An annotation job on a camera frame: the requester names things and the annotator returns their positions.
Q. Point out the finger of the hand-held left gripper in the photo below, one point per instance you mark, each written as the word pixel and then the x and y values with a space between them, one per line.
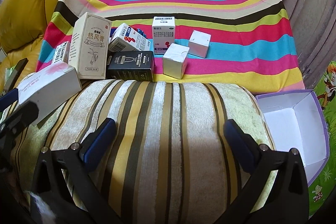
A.
pixel 25 115
pixel 9 99

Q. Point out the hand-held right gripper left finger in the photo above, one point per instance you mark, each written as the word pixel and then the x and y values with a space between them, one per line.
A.
pixel 102 140

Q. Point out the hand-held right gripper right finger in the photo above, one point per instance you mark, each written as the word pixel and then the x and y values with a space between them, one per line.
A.
pixel 239 142

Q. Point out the white pink box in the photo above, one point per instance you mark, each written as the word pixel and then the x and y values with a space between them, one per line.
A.
pixel 50 87

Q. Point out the purple cardboard box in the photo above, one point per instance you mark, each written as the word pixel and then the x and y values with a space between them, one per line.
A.
pixel 288 134

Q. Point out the small white barcode box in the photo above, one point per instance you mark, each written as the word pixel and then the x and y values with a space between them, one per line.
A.
pixel 61 53

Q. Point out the black box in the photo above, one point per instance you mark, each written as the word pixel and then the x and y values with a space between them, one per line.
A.
pixel 130 66

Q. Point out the tall beige box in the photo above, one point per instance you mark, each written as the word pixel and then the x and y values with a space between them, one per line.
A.
pixel 89 45

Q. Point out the silver box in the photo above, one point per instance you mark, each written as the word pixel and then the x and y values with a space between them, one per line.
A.
pixel 174 62
pixel 199 44

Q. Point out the white box red blue print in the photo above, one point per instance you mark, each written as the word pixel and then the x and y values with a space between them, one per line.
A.
pixel 128 39

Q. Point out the red blue toy car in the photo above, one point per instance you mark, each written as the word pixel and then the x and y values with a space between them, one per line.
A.
pixel 140 31

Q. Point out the white barcode medicine box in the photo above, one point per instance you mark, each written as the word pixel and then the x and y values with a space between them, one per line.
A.
pixel 164 35

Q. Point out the black smartphone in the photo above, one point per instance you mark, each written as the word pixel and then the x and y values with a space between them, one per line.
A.
pixel 18 70

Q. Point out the beige striped cushion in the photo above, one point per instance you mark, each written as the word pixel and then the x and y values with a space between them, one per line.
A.
pixel 162 134

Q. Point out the yellow leather sofa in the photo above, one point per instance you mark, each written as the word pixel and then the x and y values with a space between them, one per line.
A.
pixel 26 3

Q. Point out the green cartoon mat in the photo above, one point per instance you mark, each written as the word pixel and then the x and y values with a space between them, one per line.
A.
pixel 329 82

